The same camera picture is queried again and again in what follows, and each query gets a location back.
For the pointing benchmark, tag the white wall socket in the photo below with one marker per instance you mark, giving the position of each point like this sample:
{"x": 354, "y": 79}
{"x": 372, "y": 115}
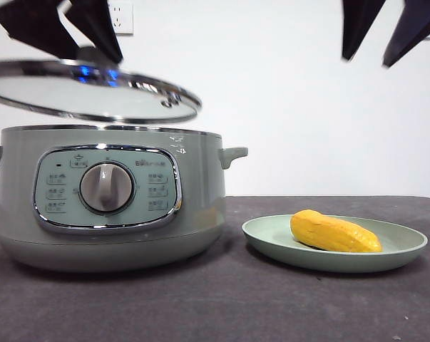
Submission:
{"x": 123, "y": 18}

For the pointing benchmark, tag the pale green round plate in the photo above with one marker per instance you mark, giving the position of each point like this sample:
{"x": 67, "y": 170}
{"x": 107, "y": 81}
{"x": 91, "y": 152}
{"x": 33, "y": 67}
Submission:
{"x": 271, "y": 235}

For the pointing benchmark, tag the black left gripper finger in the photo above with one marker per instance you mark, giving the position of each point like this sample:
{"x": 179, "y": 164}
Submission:
{"x": 97, "y": 28}
{"x": 36, "y": 25}

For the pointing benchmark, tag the glass lid with green knob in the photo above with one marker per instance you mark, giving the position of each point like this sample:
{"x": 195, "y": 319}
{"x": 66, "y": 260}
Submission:
{"x": 93, "y": 99}

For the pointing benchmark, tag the yellow corn cob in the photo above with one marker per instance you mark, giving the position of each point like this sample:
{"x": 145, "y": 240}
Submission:
{"x": 332, "y": 233}

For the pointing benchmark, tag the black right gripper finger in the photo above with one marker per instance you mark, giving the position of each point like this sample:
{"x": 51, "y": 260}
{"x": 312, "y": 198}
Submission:
{"x": 361, "y": 21}
{"x": 418, "y": 25}

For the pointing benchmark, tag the pale green electric steamer pot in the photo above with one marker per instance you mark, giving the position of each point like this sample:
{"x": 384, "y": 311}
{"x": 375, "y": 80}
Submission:
{"x": 197, "y": 185}

